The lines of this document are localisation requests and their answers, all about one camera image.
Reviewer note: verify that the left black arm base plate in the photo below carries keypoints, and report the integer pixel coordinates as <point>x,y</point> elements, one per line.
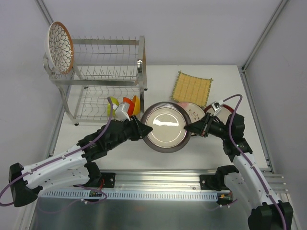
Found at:
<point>106,180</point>

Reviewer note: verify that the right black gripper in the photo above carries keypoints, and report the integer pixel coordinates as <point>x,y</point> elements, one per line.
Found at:
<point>206,125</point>

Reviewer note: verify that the white petal pattern brown-rim plate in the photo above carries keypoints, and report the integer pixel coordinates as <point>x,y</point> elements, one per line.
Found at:
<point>59,47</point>

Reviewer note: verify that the red orange bowl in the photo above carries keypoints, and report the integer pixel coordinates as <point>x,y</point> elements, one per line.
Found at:
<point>131,105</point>

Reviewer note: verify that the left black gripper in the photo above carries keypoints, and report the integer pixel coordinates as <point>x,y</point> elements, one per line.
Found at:
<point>135,128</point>

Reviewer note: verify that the lime green bowl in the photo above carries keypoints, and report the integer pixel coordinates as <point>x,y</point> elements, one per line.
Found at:
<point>114,102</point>

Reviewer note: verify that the steel two-tier dish rack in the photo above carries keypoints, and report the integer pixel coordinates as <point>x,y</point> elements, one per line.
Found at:
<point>101,68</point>

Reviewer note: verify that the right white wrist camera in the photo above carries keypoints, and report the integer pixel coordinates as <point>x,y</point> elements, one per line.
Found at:
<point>217,106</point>

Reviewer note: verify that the yellow woven bamboo mat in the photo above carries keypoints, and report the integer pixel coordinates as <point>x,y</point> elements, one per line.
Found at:
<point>191,89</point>

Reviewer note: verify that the yellow orange bowl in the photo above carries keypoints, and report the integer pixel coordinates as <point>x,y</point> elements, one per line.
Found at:
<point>136,105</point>

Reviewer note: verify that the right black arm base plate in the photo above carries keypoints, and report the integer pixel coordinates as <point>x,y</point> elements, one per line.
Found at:
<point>207,182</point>

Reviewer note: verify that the white slotted cable duct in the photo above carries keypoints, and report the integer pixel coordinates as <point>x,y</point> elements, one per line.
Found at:
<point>133,195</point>

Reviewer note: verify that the cream plate with metallic rim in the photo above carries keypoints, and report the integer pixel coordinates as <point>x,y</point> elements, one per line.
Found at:
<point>168,121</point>

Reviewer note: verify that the pink and cream floral plate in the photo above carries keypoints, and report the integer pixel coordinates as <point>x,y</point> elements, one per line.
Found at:
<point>188,113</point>

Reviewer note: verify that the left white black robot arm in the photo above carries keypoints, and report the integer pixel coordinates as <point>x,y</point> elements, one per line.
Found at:
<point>75,166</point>

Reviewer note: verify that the cream plate with red rim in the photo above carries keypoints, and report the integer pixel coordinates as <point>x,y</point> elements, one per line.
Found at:
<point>224,113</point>

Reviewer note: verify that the aluminium mounting rail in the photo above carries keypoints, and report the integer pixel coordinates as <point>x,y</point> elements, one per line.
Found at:
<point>165,181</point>

